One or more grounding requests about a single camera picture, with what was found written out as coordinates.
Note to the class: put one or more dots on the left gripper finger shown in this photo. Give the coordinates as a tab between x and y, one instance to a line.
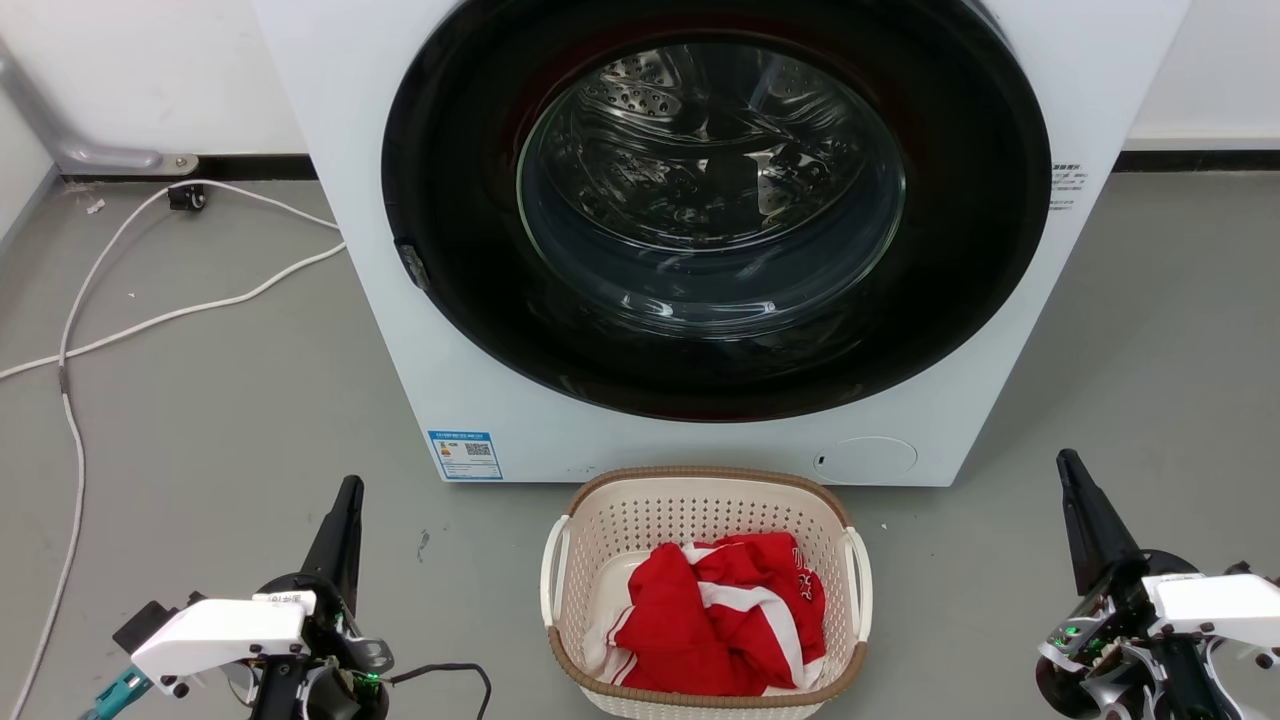
350	540
328	550

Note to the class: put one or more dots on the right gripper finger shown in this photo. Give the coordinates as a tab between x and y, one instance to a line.
1110	530
1082	530

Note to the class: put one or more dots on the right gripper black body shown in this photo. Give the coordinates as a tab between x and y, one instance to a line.
1120	640

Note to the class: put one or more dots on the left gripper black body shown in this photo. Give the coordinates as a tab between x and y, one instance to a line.
340	650

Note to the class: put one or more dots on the beige plastic laundry basket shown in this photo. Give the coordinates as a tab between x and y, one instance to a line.
600	540

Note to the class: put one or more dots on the blue energy label sticker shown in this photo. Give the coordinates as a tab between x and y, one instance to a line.
465	455

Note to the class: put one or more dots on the white front-load washing machine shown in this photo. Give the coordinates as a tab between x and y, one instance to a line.
400	380

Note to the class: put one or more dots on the teal connector piece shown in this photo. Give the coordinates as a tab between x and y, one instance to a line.
118	695

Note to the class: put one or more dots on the round white filter cover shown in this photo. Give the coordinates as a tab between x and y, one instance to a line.
865	460

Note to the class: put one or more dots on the small text warning sticker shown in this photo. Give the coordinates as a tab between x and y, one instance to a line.
1067	187

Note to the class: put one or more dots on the red and white garment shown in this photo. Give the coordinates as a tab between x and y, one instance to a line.
690	620

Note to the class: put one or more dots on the black round washer door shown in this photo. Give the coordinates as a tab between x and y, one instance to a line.
460	200

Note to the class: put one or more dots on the small black floor clip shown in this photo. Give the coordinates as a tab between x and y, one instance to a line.
187	198

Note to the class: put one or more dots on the grey drain pipe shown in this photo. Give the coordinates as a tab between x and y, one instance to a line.
60	140

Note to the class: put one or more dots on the right white wrist camera housing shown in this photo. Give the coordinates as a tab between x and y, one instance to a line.
1225	605

